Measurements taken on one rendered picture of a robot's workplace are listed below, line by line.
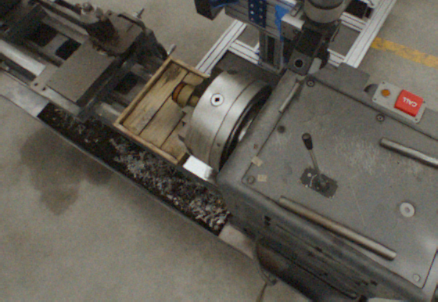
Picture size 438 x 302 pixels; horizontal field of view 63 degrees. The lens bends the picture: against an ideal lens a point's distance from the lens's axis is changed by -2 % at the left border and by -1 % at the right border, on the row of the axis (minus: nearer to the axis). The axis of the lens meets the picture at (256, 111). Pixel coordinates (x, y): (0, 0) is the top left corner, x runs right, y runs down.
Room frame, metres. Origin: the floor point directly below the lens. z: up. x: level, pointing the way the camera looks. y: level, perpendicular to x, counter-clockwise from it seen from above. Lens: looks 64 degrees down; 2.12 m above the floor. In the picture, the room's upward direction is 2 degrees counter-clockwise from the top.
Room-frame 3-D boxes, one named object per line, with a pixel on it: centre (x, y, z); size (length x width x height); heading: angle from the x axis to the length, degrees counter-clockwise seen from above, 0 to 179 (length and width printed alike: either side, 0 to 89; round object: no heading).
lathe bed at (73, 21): (0.82, 0.62, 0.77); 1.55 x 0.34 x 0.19; 57
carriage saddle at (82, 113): (0.85, 0.66, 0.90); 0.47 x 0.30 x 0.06; 147
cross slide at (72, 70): (0.84, 0.62, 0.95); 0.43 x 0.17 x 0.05; 147
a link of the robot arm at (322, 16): (0.50, -0.14, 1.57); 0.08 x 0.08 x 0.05
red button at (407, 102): (0.42, -0.41, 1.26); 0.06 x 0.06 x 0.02; 57
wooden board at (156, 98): (0.62, 0.31, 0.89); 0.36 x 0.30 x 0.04; 147
